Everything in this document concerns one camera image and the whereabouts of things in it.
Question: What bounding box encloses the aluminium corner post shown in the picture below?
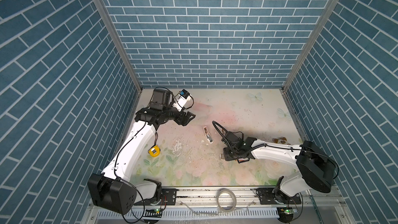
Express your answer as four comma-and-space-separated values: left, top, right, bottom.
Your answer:
92, 0, 142, 93
281, 0, 339, 95

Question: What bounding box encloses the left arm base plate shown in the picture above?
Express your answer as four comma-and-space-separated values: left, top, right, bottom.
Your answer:
134, 188, 178, 206

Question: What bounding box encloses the aluminium corner post left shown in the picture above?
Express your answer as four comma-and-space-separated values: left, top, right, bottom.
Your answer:
92, 0, 142, 93

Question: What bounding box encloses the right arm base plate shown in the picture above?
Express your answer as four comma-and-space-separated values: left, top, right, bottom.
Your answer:
255, 187, 302, 205

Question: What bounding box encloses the brown white plush toy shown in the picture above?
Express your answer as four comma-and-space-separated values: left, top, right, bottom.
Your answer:
272, 137, 288, 145

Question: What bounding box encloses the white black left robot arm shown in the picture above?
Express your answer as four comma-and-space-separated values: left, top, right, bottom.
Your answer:
88, 87, 195, 215

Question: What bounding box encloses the aluminium corner post right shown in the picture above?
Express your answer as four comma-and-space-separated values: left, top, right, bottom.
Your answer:
281, 0, 339, 95

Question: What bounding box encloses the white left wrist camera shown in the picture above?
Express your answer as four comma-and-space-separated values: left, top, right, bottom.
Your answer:
173, 89, 194, 112

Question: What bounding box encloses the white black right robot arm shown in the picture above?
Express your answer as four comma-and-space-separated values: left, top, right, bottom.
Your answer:
212, 121, 340, 204

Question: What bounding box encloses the coiled clear tube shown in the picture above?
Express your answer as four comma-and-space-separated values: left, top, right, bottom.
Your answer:
216, 188, 237, 213

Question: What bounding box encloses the yellow tape measure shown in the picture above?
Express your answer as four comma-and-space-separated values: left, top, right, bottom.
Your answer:
148, 145, 161, 158

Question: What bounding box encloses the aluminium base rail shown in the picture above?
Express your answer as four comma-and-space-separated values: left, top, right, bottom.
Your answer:
82, 186, 354, 224

